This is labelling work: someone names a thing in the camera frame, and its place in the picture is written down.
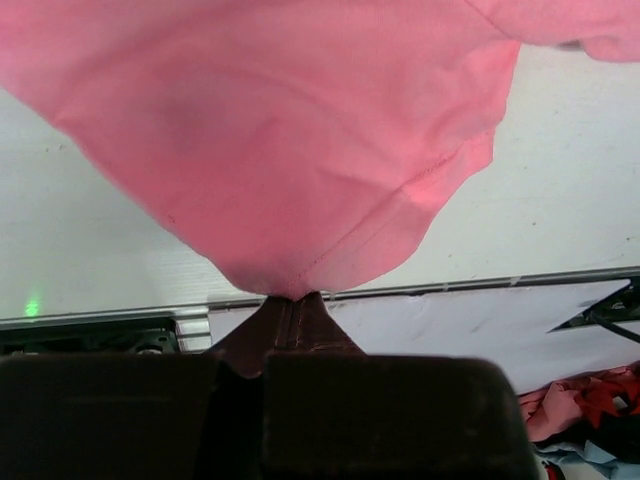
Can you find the pile of clothes on floor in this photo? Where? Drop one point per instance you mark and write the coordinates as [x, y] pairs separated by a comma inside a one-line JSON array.
[[586, 427]]

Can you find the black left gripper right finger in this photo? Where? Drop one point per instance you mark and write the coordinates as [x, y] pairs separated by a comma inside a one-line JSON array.
[[334, 412]]

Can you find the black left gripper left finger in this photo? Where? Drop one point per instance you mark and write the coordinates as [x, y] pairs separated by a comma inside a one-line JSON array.
[[119, 401]]

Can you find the pink t-shirt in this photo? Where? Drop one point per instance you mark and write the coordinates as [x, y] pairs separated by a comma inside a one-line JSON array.
[[298, 145]]

